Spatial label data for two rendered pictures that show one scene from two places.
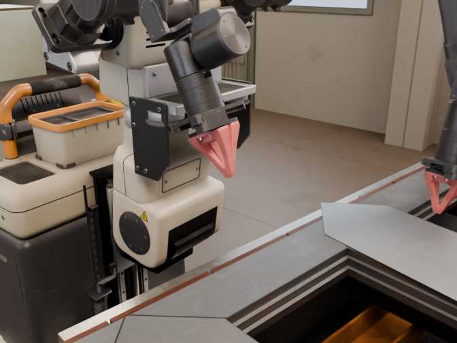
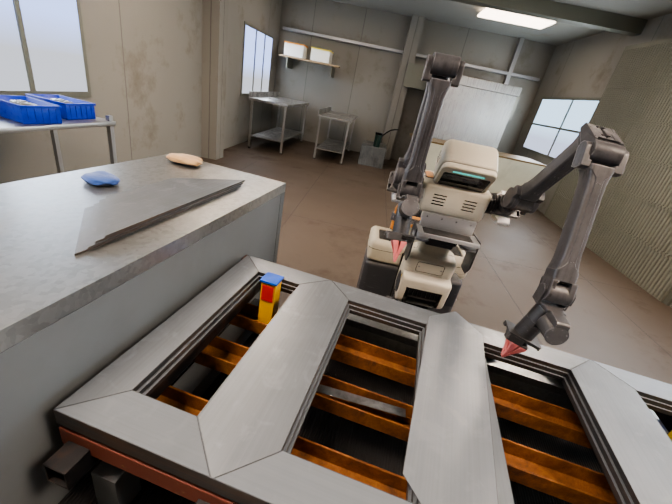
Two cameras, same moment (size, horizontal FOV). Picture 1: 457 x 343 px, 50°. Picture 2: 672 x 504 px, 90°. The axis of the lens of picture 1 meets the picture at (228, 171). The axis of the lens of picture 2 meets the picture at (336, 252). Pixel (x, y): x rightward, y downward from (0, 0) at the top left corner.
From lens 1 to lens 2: 0.76 m
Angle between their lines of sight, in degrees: 48
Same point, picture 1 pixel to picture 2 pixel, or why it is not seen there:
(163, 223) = (404, 281)
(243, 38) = (413, 210)
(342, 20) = not seen: outside the picture
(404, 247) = (447, 342)
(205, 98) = (397, 227)
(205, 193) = (435, 283)
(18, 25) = (525, 173)
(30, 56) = not seen: hidden behind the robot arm
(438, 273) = (436, 354)
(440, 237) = (472, 355)
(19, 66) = not seen: hidden behind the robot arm
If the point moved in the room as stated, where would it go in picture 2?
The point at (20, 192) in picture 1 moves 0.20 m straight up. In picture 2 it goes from (375, 240) to (385, 204)
